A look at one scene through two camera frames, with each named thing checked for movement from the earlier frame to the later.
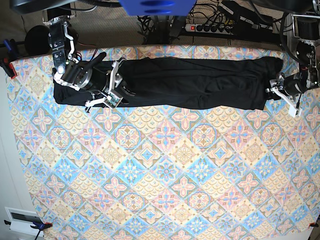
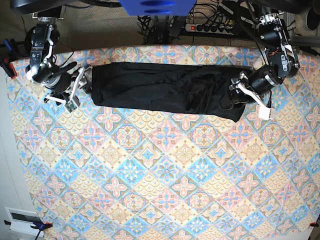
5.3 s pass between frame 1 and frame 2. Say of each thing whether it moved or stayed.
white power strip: stayed
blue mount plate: stayed
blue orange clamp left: stayed
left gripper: moved
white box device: stayed
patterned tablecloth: stayed
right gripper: moved
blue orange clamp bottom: stayed
